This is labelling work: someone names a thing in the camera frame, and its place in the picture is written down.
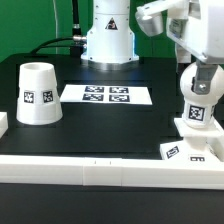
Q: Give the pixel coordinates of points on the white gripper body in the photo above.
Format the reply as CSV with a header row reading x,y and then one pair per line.
x,y
202,32

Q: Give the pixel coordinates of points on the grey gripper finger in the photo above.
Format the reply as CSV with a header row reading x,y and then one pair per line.
x,y
201,82
182,55

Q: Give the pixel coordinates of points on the white lamp bulb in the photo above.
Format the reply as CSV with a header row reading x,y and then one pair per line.
x,y
199,109

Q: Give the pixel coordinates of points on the white lamp base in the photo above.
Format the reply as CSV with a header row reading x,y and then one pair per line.
x,y
196,144

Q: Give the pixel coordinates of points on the white lamp shade cone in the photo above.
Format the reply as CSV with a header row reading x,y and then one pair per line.
x,y
38,102

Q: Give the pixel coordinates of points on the white marker sheet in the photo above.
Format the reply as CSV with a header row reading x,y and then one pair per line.
x,y
106,94

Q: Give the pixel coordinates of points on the white left fence block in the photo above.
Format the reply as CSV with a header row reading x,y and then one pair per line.
x,y
3,123

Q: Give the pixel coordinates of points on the white front fence wall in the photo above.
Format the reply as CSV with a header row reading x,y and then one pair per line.
x,y
110,172

